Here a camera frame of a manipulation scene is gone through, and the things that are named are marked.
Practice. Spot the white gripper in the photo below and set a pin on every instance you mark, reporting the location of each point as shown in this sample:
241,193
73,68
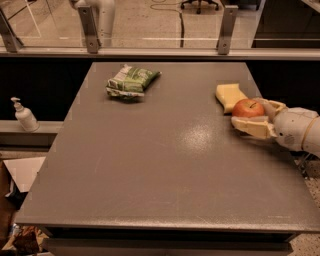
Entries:
292,128

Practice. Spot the red apple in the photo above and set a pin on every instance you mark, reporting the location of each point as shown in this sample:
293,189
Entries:
248,108

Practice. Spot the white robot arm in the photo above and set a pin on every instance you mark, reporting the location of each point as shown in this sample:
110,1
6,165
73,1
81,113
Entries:
297,129

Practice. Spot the yellow sponge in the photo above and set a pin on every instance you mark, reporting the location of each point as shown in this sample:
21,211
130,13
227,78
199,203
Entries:
228,95

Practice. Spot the black office chair base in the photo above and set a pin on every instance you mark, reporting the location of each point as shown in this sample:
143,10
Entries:
198,4

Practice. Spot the green chip bag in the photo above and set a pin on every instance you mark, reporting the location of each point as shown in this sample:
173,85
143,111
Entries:
130,82

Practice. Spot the white pipe behind glass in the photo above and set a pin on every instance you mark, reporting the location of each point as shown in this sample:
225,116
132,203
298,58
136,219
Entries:
104,14

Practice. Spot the white pump bottle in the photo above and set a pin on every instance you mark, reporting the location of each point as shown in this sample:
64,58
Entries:
25,116

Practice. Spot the cardboard box with paper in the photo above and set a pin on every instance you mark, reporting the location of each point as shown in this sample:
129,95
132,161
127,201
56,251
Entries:
15,182

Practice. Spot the metal railing bar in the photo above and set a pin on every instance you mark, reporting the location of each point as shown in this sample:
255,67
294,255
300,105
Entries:
291,54

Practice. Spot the right metal railing post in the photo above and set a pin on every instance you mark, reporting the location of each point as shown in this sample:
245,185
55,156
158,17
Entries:
226,30

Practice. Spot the metal railing post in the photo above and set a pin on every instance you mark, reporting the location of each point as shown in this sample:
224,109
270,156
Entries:
89,29
226,30

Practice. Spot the left metal railing post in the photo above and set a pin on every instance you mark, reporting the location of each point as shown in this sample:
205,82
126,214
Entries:
89,29

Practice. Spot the far left metal post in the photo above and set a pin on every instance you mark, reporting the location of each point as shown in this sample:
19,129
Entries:
11,42

